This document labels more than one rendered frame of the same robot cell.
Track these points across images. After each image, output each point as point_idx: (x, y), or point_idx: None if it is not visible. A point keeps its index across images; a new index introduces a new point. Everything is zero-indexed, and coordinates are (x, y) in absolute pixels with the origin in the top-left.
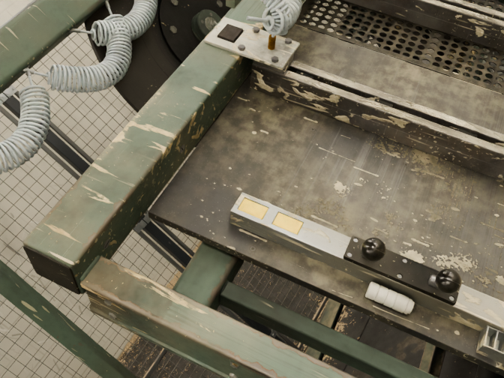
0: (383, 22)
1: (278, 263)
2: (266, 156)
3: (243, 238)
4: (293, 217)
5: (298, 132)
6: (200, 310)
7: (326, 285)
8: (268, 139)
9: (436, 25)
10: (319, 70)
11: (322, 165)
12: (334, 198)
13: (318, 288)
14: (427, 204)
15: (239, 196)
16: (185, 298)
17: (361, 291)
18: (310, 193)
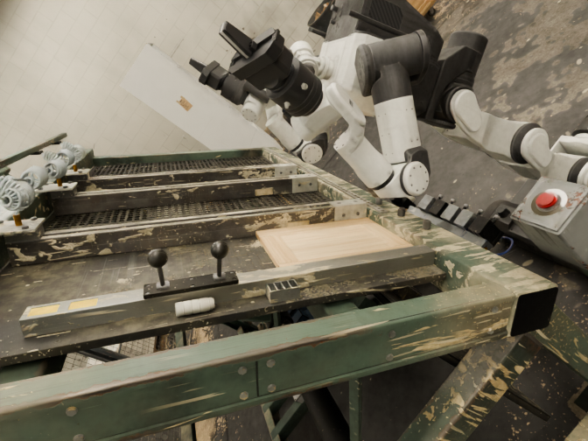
0: (112, 213)
1: (89, 337)
2: (46, 291)
3: (44, 339)
4: (87, 298)
5: (71, 270)
6: (8, 388)
7: (141, 327)
8: (44, 283)
9: (148, 203)
10: (70, 229)
11: (101, 277)
12: (121, 287)
13: (135, 332)
14: (192, 263)
15: (25, 310)
16: None
17: (171, 317)
18: (99, 292)
